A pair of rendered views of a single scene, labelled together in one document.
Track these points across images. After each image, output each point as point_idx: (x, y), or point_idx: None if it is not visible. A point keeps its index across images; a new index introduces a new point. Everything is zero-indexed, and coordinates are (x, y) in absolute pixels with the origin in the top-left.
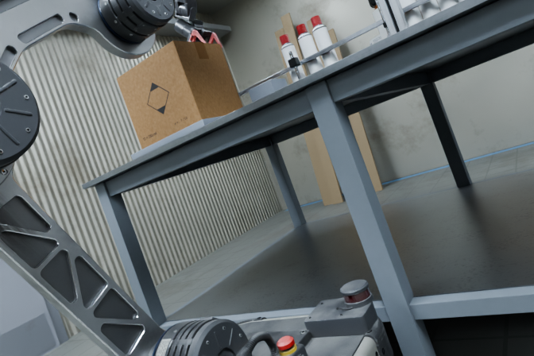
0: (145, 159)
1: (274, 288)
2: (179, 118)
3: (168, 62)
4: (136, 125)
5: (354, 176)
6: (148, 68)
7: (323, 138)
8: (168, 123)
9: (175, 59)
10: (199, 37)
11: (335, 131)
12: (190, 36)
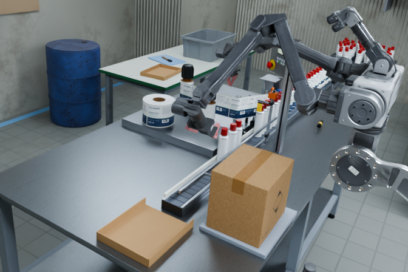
0: (272, 253)
1: None
2: (279, 213)
3: (289, 174)
4: (263, 227)
5: (307, 220)
6: (282, 180)
7: (308, 207)
8: (275, 218)
9: (291, 172)
10: (218, 130)
11: (311, 203)
12: (217, 129)
